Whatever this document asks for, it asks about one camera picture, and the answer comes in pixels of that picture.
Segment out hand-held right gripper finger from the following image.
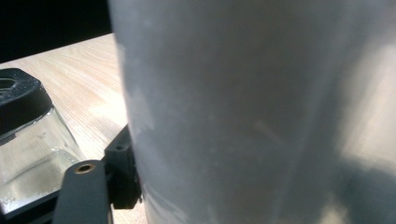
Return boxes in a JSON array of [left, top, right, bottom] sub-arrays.
[[104, 123, 143, 210]]

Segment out glass jar with black lid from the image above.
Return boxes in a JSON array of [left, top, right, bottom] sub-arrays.
[[0, 67, 87, 217]]

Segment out red and white sugar bag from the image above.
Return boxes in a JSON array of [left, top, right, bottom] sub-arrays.
[[106, 0, 396, 224]]

